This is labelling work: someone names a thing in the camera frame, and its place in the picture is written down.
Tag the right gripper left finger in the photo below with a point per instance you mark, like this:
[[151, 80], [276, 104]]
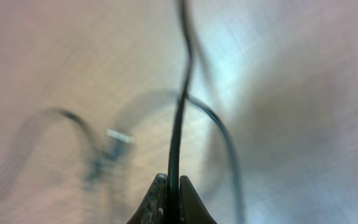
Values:
[[153, 206]]

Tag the black usb cable long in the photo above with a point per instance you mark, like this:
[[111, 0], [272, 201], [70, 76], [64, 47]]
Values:
[[101, 161]]

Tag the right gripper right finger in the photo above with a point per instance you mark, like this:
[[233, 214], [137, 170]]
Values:
[[194, 211]]

